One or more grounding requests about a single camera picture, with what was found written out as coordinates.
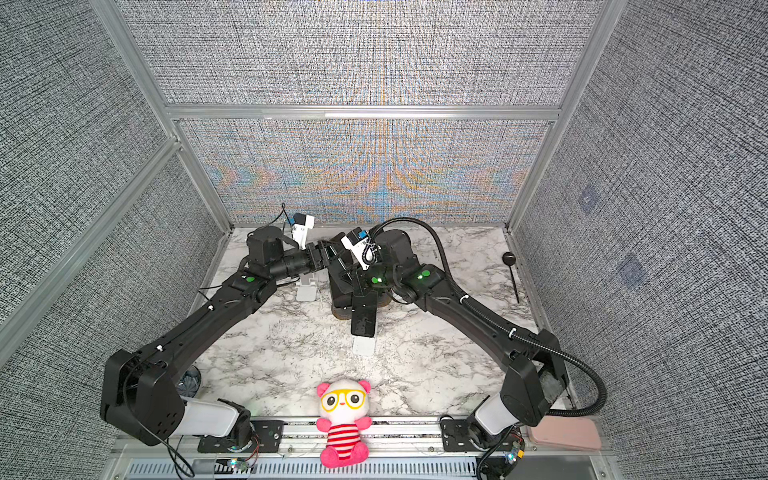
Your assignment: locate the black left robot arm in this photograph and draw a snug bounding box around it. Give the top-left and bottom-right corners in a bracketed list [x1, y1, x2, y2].
[100, 226, 343, 449]

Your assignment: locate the aluminium front rail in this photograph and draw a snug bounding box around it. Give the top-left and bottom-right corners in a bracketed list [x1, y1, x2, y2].
[107, 416, 619, 480]

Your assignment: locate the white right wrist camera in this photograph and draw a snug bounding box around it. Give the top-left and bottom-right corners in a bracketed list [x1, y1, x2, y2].
[341, 227, 376, 270]

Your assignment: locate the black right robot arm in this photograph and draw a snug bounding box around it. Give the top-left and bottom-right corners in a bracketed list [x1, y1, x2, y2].
[326, 228, 569, 449]

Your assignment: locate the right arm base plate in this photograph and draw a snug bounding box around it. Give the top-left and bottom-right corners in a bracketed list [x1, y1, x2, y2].
[438, 415, 481, 453]

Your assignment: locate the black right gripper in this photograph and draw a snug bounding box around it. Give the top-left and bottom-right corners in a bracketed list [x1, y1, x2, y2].
[339, 253, 405, 296]

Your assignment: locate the white front phone stand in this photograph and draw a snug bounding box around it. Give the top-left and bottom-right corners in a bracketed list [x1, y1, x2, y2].
[352, 336, 376, 357]

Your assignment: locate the black front phone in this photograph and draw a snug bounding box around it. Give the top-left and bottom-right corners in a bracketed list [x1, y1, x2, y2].
[350, 291, 378, 338]

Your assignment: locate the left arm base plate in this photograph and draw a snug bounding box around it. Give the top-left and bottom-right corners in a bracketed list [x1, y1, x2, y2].
[197, 420, 285, 454]

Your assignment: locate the pink panda plush toy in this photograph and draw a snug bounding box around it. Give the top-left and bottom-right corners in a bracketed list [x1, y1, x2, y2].
[316, 379, 373, 469]

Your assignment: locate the white phone stand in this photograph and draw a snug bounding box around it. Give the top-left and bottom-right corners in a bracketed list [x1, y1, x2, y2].
[352, 336, 376, 357]
[296, 273, 318, 302]

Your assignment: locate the pink pad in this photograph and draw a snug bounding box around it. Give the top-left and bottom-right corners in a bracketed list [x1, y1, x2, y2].
[529, 416, 602, 451]

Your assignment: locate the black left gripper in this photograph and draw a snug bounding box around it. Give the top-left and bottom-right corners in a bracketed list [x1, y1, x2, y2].
[270, 241, 348, 284]

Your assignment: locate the black corrugated cable hose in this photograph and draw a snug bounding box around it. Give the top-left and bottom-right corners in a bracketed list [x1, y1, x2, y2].
[367, 217, 608, 418]

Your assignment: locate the white rear phone stand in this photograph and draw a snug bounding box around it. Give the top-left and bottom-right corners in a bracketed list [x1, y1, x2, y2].
[296, 273, 318, 302]

